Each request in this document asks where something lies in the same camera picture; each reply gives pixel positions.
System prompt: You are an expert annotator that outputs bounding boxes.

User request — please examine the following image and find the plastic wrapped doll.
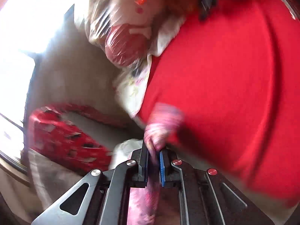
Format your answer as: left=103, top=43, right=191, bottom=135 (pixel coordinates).
left=85, top=0, right=185, bottom=68

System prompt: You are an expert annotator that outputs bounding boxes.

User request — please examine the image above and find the red plastic basket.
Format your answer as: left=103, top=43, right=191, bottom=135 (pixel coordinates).
left=27, top=104, right=125, bottom=172

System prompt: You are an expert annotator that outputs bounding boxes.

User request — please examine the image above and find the pink floral garment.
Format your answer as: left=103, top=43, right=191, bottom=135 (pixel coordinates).
left=127, top=103, right=184, bottom=224

